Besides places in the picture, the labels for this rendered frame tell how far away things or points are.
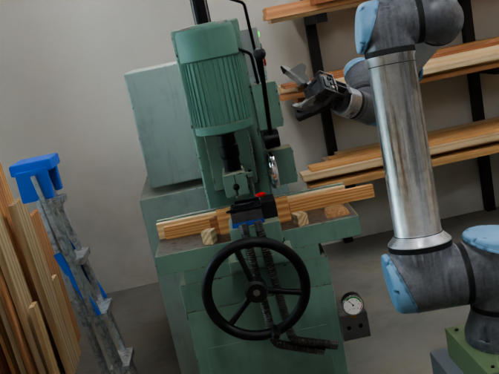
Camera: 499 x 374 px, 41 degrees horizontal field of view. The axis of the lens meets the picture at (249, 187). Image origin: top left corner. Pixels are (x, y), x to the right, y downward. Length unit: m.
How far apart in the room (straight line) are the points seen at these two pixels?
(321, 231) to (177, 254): 0.42
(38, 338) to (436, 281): 2.08
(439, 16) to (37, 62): 3.14
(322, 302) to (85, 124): 2.65
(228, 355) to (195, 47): 0.90
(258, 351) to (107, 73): 2.62
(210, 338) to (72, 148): 2.55
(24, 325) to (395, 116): 2.15
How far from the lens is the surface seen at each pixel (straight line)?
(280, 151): 2.18
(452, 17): 1.61
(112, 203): 4.39
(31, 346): 3.25
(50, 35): 4.33
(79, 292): 2.72
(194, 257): 1.92
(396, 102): 1.54
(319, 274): 1.96
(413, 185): 1.56
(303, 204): 2.05
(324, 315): 2.01
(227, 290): 1.96
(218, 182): 2.12
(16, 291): 3.16
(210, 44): 1.90
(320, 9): 3.85
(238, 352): 2.03
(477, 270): 1.61
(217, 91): 1.91
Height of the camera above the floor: 1.45
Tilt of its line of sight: 13 degrees down
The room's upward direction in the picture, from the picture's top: 12 degrees counter-clockwise
